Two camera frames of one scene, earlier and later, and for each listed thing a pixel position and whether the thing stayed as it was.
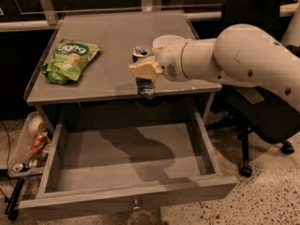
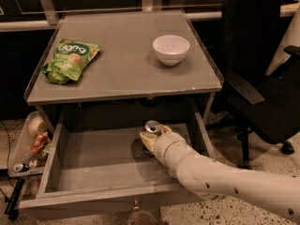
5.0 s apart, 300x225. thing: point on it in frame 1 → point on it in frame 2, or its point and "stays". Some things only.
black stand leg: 10,209 stays
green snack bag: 68,61 stays
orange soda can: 37,143 stays
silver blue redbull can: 145,87 → 152,127
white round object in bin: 37,126 stays
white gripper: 170,60 → 163,144
